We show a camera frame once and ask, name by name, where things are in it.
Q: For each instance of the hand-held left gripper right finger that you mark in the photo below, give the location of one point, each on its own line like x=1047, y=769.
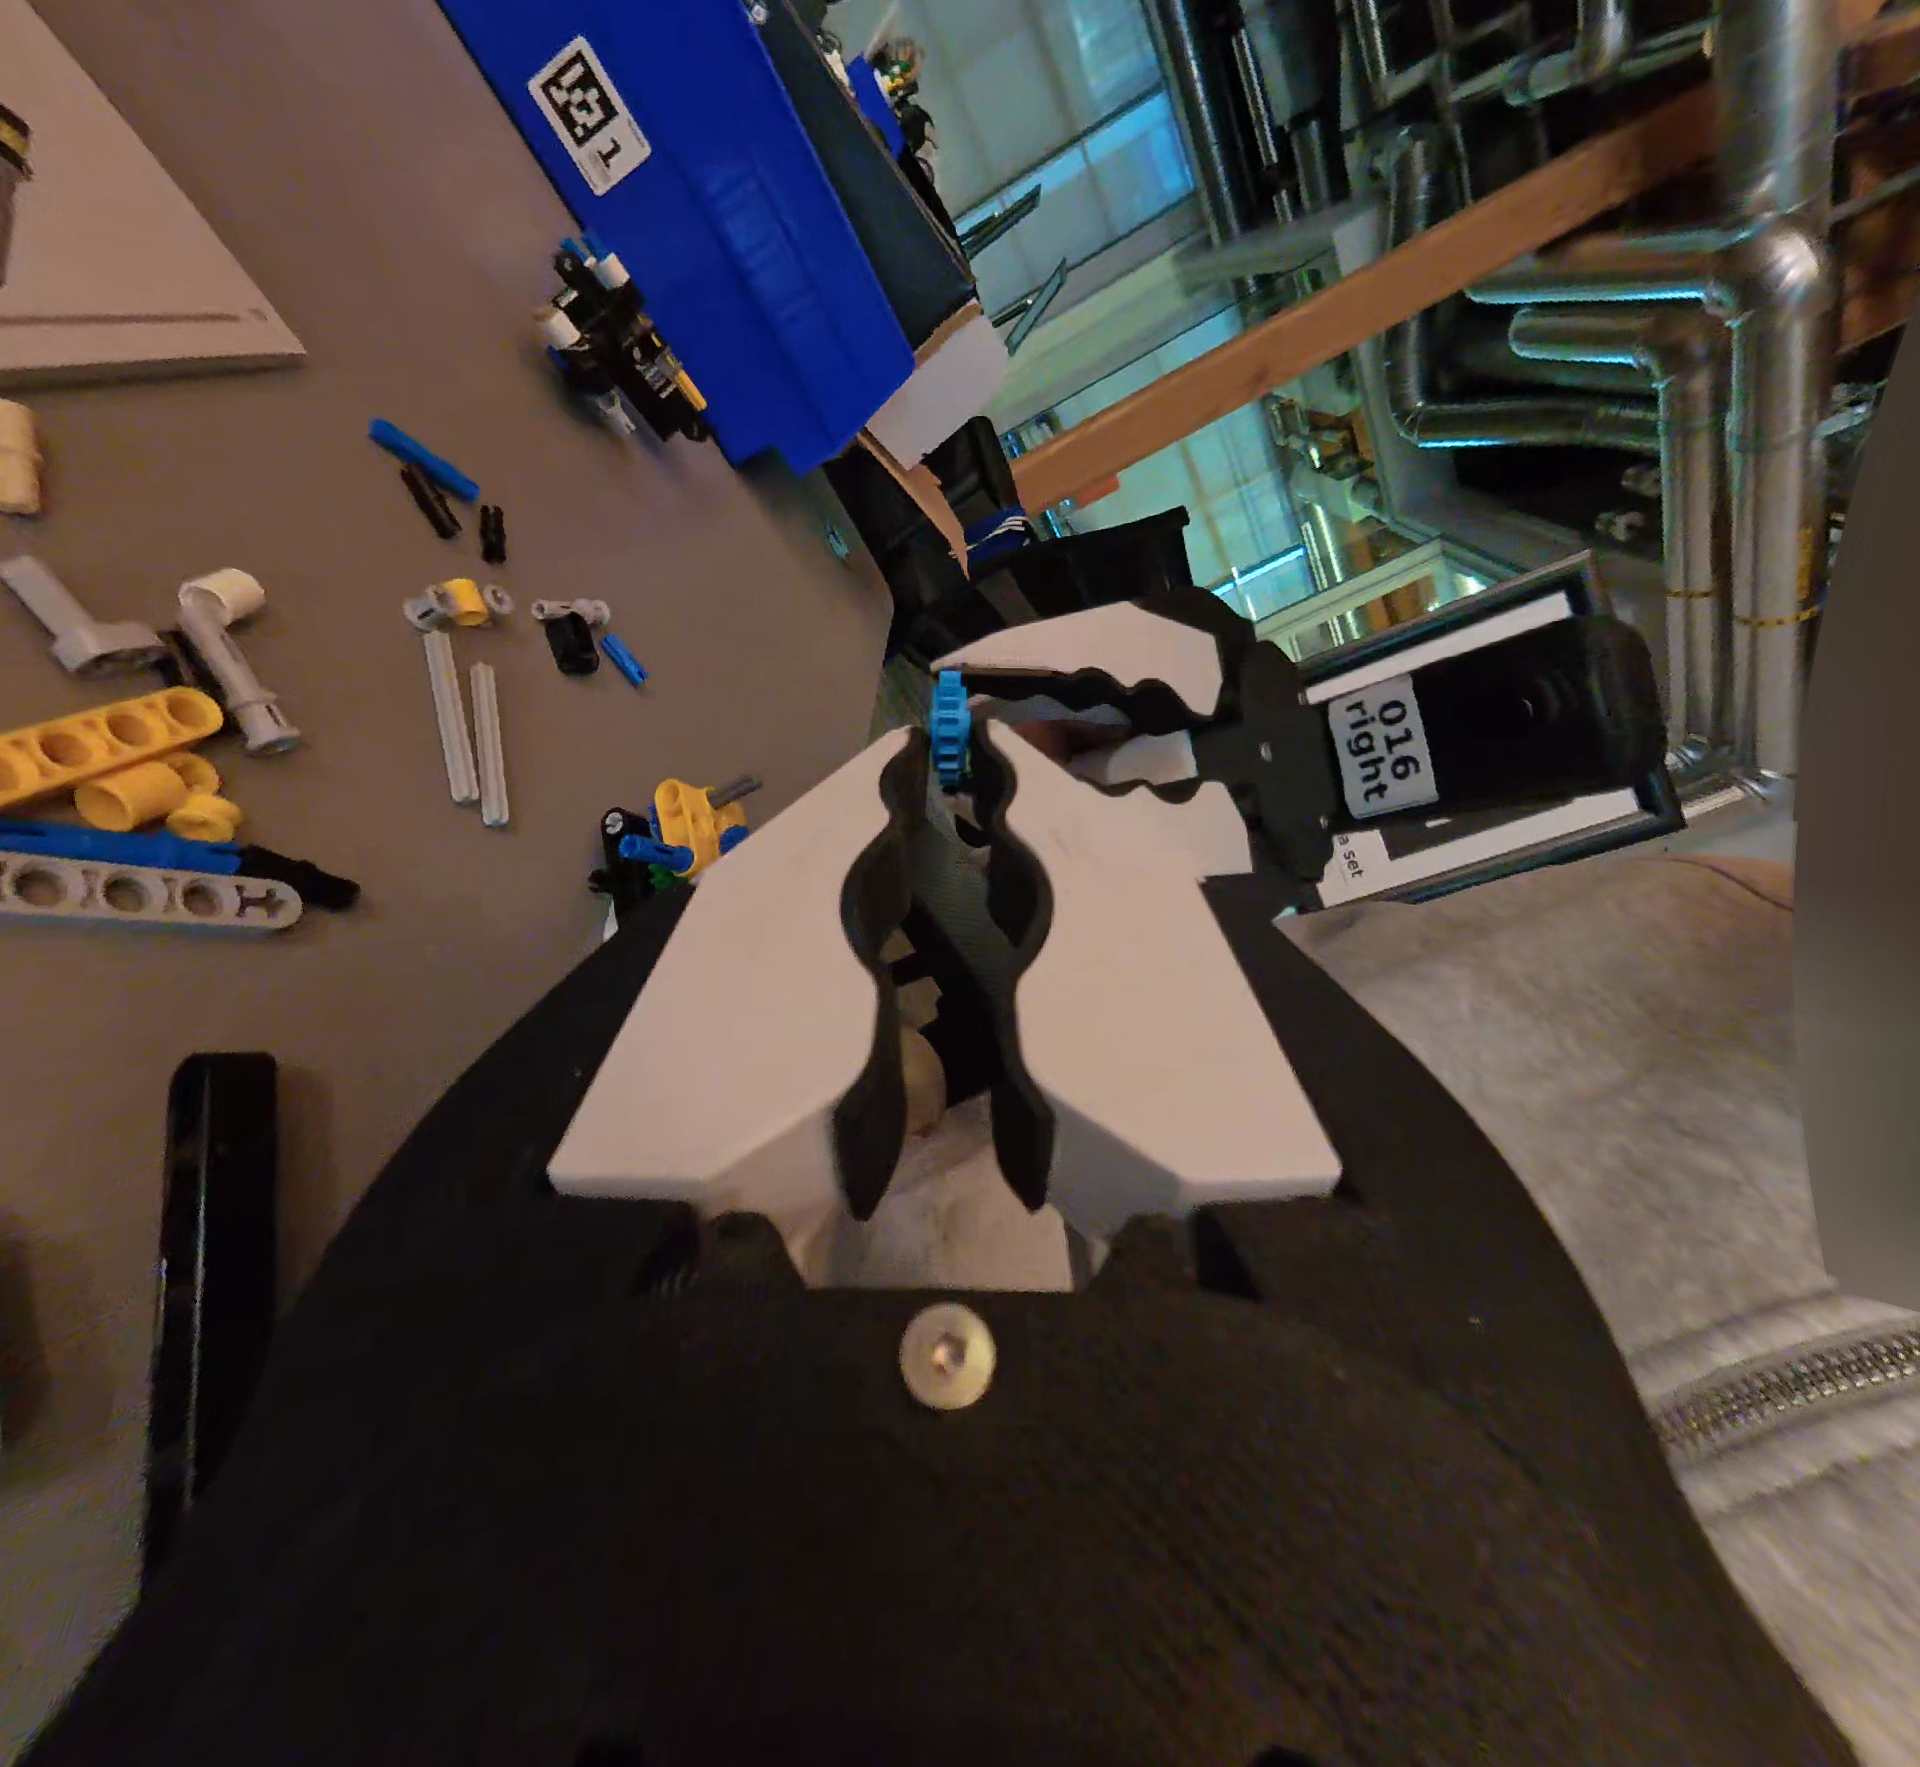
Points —
x=1186, y=1032

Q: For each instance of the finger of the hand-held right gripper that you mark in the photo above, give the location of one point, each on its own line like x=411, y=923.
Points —
x=1110, y=644
x=1199, y=821

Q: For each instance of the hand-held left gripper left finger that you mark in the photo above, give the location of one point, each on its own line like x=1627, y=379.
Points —
x=719, y=1032

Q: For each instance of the large blue lego gear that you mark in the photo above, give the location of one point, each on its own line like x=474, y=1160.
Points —
x=949, y=730

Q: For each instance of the yellow lego gear assembly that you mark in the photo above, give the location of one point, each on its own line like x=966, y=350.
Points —
x=689, y=813

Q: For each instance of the long grey lego axle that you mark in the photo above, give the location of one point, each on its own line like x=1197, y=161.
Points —
x=449, y=718
x=488, y=748

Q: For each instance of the short blue lego pin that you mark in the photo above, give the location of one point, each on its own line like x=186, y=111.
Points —
x=623, y=659

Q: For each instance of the black lego connector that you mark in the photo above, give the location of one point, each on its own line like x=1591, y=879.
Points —
x=572, y=645

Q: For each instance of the grey lego pin connector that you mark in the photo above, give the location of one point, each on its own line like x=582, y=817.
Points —
x=572, y=609

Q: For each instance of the yellow lego bush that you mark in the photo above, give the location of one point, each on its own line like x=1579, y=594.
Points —
x=467, y=602

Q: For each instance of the black lego pin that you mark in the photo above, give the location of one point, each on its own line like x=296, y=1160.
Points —
x=492, y=532
x=431, y=503
x=192, y=668

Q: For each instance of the long black lego piece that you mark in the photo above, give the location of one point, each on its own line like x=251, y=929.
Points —
x=211, y=1272

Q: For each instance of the black lego subassembly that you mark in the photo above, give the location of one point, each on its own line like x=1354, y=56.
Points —
x=616, y=342

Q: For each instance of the light grey thin lego liftarm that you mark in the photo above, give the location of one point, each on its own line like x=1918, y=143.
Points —
x=149, y=893

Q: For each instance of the white grey lego connector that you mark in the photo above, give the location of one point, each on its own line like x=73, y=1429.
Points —
x=241, y=656

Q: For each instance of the blue thin lego liftarm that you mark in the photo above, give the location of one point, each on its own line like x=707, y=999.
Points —
x=120, y=843

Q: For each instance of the yellow lego connector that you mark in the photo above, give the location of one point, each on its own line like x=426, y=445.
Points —
x=135, y=791

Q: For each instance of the long blue lego pin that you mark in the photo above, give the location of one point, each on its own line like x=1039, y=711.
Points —
x=426, y=457

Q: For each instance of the long yellow lego beam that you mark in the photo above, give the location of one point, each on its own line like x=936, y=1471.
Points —
x=88, y=748

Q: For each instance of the grey lego angle connector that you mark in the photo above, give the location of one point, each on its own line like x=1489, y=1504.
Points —
x=84, y=621

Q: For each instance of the tan lego pin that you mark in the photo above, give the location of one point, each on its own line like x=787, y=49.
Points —
x=15, y=456

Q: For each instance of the lego instruction booklet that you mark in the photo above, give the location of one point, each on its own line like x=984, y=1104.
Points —
x=120, y=269

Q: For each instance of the black chair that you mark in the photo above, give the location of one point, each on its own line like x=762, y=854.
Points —
x=1051, y=566

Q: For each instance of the cardboard box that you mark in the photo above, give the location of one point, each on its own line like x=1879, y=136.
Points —
x=945, y=373

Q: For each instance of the wooden beam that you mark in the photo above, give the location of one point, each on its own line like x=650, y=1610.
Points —
x=1351, y=313

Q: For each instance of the blue plastic bin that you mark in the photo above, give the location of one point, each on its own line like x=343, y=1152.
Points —
x=677, y=147

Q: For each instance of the metal ducts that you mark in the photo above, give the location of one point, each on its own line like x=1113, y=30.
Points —
x=1769, y=296

